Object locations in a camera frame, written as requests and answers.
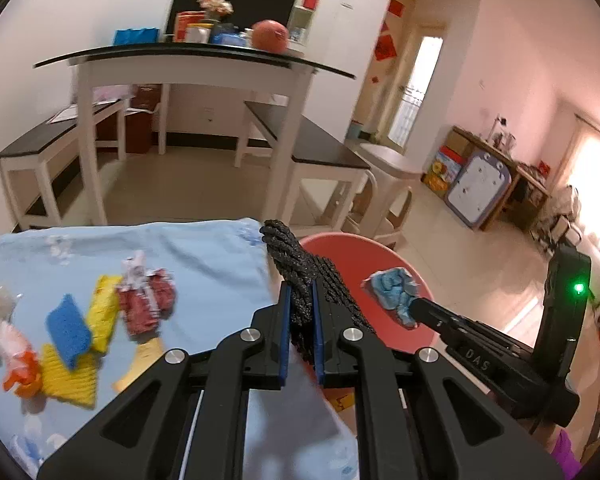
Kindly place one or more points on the black knit scrubbing cloth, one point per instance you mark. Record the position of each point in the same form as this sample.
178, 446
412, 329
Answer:
292, 260

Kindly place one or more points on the white red plastic bag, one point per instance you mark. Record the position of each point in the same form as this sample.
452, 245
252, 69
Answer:
111, 93

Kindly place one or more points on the white glass-top table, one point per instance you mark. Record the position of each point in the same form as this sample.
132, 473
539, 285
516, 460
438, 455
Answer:
190, 62

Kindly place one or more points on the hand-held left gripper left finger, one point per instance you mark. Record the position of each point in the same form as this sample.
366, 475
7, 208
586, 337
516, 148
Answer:
283, 340

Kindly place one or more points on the papers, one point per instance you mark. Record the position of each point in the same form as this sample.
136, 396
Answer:
64, 114

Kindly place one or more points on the red plastic basin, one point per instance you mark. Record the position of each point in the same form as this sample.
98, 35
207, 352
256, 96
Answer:
350, 260

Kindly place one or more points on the light blue blanket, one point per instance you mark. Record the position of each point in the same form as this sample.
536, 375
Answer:
205, 270

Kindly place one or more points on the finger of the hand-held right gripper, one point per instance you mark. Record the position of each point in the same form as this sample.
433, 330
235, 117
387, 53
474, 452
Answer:
435, 315

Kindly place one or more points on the light blue cloth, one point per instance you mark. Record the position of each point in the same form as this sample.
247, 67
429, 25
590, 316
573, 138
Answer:
392, 290

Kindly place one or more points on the colourful printed box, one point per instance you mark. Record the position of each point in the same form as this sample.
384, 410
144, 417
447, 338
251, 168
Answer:
442, 170

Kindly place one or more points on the flower bouquet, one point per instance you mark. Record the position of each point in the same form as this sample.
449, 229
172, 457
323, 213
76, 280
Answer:
214, 4

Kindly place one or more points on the blue bag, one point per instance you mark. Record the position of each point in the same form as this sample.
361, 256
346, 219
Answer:
135, 36

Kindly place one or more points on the white bench dark seat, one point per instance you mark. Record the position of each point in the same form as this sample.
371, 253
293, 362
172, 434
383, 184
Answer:
305, 142

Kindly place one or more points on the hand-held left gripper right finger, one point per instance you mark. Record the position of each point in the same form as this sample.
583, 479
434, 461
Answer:
319, 345

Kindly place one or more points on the blue sponge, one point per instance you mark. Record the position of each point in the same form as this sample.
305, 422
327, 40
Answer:
69, 327

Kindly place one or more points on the purple drawing board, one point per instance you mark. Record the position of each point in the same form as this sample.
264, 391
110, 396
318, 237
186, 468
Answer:
477, 190

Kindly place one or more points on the red box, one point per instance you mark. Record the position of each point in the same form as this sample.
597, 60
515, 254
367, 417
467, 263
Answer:
182, 25

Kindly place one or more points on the red snack wrapper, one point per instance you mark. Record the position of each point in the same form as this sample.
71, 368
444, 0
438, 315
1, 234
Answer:
142, 305

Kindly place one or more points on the blue packet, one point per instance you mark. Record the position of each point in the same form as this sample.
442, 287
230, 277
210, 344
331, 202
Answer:
227, 37

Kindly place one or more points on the red door decoration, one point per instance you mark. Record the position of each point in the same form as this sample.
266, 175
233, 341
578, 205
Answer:
384, 47

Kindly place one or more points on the orange basketball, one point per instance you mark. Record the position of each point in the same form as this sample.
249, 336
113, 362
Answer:
269, 36

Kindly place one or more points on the black screen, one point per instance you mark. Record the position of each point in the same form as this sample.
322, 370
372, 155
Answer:
260, 2

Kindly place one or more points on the person's right forearm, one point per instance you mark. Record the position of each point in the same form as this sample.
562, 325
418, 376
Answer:
562, 455

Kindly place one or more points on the white plastic small table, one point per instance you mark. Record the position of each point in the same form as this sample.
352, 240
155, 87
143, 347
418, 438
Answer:
385, 160

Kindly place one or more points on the white canister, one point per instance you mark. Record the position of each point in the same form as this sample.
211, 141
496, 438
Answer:
198, 33

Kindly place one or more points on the yellow knit dishcloth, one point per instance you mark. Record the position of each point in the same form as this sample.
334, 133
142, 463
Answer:
67, 382

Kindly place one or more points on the wooden desk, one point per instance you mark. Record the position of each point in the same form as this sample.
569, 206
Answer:
527, 185

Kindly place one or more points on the yellow patterned floor mat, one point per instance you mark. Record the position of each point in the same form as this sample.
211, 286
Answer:
342, 401

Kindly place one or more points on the orange white wrapper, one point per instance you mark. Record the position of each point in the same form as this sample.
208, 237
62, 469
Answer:
20, 360

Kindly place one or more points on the yellow scouring cloth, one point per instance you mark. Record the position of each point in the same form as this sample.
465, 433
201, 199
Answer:
104, 310

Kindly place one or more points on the white bench with papers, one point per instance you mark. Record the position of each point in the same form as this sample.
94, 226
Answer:
35, 137

